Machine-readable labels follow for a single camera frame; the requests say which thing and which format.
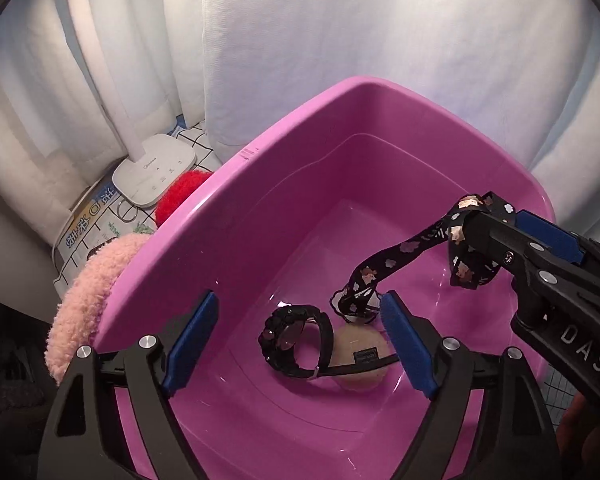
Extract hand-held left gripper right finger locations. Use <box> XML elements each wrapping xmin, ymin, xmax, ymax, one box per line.
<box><xmin>380</xmin><ymin>290</ymin><xmax>563</xmax><ymax>480</ymax></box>

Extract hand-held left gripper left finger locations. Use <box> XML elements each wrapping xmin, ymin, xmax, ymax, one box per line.
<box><xmin>37</xmin><ymin>290</ymin><xmax>218</xmax><ymax>480</ymax></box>

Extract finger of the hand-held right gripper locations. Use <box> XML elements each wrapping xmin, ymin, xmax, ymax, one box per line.
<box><xmin>462</xmin><ymin>209</ymin><xmax>563</xmax><ymax>301</ymax></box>
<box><xmin>514</xmin><ymin>211</ymin><xmax>588</xmax><ymax>266</ymax></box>

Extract beige plush keychain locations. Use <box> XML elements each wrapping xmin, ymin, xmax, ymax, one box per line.
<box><xmin>332</xmin><ymin>325</ymin><xmax>396</xmax><ymax>391</ymax></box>

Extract black wrist watch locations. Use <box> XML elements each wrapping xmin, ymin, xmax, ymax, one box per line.
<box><xmin>258</xmin><ymin>304</ymin><xmax>401</xmax><ymax>381</ymax></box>

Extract black patterned lanyard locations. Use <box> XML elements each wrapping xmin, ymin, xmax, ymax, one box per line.
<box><xmin>328</xmin><ymin>191</ymin><xmax>516</xmax><ymax>325</ymax></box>

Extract pink fuzzy headband red pompoms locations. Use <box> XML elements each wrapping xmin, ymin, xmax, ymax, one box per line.
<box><xmin>45</xmin><ymin>170</ymin><xmax>216</xmax><ymax>386</ymax></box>

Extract pink plastic basin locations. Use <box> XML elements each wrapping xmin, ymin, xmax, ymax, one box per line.
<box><xmin>92</xmin><ymin>76</ymin><xmax>556</xmax><ymax>480</ymax></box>

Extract white desk lamp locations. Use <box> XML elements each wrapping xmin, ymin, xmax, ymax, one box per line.
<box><xmin>62</xmin><ymin>0</ymin><xmax>197</xmax><ymax>208</ymax></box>

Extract thick white curtain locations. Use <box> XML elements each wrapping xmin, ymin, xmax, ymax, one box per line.
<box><xmin>200</xmin><ymin>0</ymin><xmax>600</xmax><ymax>201</ymax></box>

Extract sheer white curtain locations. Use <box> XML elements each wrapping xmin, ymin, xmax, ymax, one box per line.
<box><xmin>0</xmin><ymin>0</ymin><xmax>208</xmax><ymax>246</ymax></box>

